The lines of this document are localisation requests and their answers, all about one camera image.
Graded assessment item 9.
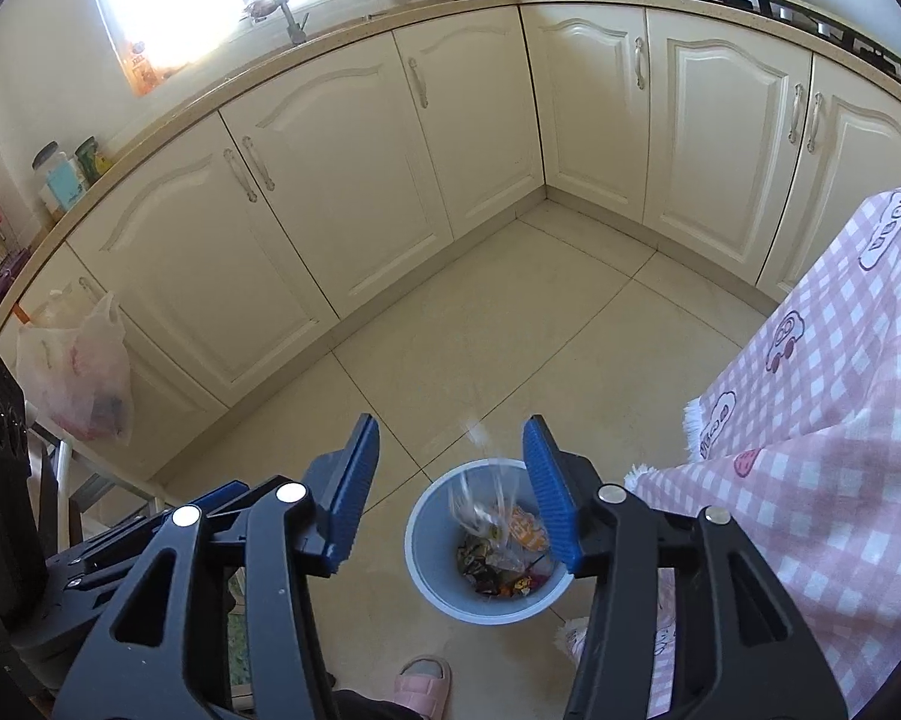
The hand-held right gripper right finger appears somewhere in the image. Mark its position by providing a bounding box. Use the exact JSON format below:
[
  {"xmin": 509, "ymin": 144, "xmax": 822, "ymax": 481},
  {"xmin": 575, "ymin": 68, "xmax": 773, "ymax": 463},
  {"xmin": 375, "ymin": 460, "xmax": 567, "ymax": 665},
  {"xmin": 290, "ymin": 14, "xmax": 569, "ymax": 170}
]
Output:
[{"xmin": 521, "ymin": 414, "xmax": 849, "ymax": 720}]

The person's left leg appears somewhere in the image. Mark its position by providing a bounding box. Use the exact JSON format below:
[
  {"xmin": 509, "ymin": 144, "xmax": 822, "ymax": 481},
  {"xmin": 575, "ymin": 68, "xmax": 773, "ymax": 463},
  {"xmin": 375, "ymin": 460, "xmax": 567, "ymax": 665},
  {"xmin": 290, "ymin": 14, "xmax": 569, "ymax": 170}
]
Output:
[{"xmin": 334, "ymin": 688, "xmax": 421, "ymax": 720}]

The green jar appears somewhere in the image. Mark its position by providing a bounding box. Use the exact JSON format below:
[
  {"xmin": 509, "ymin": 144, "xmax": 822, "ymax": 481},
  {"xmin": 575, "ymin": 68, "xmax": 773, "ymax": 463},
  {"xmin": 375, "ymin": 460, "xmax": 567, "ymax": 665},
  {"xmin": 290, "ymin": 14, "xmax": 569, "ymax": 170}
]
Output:
[{"xmin": 75, "ymin": 136, "xmax": 111, "ymax": 181}]

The pink slipper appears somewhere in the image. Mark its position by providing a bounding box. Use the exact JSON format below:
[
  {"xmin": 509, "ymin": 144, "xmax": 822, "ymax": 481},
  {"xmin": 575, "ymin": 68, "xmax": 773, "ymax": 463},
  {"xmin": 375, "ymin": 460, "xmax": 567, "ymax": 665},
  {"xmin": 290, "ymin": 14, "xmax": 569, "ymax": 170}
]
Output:
[{"xmin": 394, "ymin": 656, "xmax": 453, "ymax": 717}]

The pink checked tablecloth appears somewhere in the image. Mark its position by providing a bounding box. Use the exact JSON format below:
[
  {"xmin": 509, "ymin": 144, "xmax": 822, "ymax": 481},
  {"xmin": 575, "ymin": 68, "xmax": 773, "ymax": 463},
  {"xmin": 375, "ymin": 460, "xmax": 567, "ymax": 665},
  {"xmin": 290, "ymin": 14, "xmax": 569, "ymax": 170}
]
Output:
[{"xmin": 555, "ymin": 187, "xmax": 901, "ymax": 720}]

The black gas stove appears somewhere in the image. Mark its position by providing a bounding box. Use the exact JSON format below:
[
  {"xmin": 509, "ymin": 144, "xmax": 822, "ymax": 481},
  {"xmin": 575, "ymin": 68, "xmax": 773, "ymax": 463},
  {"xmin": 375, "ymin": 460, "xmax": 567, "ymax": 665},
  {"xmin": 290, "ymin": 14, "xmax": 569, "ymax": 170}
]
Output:
[{"xmin": 694, "ymin": 0, "xmax": 901, "ymax": 102}]

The hanging plastic bag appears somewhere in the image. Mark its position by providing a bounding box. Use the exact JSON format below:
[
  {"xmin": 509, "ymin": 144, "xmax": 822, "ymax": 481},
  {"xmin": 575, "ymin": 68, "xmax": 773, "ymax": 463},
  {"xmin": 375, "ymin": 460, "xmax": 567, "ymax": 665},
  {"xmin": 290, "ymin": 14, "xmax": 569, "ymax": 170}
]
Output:
[{"xmin": 16, "ymin": 292, "xmax": 134, "ymax": 442}]

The white metal rack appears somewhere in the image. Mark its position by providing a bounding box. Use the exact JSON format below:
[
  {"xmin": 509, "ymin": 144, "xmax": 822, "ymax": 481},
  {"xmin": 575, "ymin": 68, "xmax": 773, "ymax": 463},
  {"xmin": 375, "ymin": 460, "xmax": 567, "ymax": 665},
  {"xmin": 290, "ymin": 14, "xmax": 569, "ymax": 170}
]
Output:
[{"xmin": 26, "ymin": 401, "xmax": 162, "ymax": 541}]

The cream cabinet door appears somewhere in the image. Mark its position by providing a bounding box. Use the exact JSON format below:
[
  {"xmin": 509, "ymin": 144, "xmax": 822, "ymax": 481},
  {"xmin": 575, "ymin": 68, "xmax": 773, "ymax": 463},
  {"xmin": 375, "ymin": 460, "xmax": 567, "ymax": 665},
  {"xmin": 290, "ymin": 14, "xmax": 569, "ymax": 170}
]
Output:
[
  {"xmin": 219, "ymin": 36, "xmax": 455, "ymax": 318},
  {"xmin": 521, "ymin": 4, "xmax": 650, "ymax": 226},
  {"xmin": 754, "ymin": 52, "xmax": 901, "ymax": 305},
  {"xmin": 641, "ymin": 7, "xmax": 813, "ymax": 271},
  {"xmin": 66, "ymin": 111, "xmax": 342, "ymax": 410},
  {"xmin": 0, "ymin": 240, "xmax": 230, "ymax": 481},
  {"xmin": 394, "ymin": 6, "xmax": 547, "ymax": 242}
]

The metal kitchen faucet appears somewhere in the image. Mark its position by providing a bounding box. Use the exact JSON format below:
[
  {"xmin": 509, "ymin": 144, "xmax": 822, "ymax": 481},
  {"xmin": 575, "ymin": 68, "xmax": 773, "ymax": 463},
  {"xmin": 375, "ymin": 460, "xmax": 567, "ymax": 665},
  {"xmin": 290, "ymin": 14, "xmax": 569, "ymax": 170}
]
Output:
[{"xmin": 229, "ymin": 0, "xmax": 310, "ymax": 46}]

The bright window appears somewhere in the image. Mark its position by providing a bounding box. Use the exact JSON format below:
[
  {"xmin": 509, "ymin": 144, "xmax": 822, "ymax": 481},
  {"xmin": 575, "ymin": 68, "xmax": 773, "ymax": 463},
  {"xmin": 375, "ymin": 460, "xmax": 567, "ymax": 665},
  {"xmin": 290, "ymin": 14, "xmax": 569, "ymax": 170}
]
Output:
[{"xmin": 82, "ymin": 0, "xmax": 369, "ymax": 98}]

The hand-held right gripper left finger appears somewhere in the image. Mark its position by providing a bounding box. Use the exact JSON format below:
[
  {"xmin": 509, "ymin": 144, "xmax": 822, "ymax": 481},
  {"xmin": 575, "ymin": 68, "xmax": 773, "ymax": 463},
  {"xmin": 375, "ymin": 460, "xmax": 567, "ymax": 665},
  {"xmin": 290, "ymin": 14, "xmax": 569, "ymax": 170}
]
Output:
[{"xmin": 51, "ymin": 412, "xmax": 381, "ymax": 720}]

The clear plastic wrapper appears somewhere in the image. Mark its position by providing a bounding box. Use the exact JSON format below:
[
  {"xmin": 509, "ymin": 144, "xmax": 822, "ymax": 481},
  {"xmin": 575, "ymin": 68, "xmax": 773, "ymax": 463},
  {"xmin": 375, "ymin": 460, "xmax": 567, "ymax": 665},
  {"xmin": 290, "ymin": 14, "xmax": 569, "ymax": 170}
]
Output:
[{"xmin": 446, "ymin": 420, "xmax": 530, "ymax": 541}]

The clear jar blue label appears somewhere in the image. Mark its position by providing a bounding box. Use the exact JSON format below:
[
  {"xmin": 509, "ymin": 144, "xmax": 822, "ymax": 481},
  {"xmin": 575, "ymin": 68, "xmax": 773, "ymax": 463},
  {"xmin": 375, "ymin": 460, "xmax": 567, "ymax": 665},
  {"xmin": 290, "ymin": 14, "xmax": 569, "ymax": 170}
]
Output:
[{"xmin": 34, "ymin": 141, "xmax": 89, "ymax": 212}]

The orange label bottle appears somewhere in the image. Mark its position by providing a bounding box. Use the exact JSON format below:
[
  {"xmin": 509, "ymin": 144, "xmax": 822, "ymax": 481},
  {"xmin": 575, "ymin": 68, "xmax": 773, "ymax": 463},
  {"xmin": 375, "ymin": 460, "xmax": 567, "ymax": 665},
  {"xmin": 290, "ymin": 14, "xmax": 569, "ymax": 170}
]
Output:
[{"xmin": 127, "ymin": 41, "xmax": 160, "ymax": 96}]

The green patterned glass door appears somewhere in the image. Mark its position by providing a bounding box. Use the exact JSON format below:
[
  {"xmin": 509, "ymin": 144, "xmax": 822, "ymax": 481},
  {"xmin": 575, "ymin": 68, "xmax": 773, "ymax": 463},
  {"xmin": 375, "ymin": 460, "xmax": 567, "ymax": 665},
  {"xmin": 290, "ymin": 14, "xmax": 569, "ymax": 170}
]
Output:
[{"xmin": 227, "ymin": 577, "xmax": 252, "ymax": 695}]

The blue plastic trash bin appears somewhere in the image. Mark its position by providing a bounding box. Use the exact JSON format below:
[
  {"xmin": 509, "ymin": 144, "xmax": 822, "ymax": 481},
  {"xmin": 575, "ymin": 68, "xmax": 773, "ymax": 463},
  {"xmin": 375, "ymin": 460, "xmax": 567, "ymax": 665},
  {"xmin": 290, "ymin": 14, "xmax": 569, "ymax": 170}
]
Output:
[{"xmin": 405, "ymin": 457, "xmax": 575, "ymax": 625}]

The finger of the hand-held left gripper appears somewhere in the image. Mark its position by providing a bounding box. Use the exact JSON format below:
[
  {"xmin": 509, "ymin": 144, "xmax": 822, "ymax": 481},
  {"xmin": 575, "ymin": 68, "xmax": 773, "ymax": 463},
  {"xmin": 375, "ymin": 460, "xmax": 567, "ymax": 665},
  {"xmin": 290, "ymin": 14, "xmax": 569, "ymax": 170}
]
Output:
[
  {"xmin": 45, "ymin": 514, "xmax": 175, "ymax": 605},
  {"xmin": 146, "ymin": 480, "xmax": 271, "ymax": 522}
]

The pile of colourful wrappers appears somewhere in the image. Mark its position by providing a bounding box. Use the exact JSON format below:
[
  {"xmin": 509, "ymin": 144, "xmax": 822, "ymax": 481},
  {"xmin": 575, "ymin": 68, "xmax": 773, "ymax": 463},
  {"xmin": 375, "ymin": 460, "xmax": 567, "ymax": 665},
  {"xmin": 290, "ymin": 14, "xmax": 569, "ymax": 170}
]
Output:
[{"xmin": 456, "ymin": 506, "xmax": 555, "ymax": 599}]

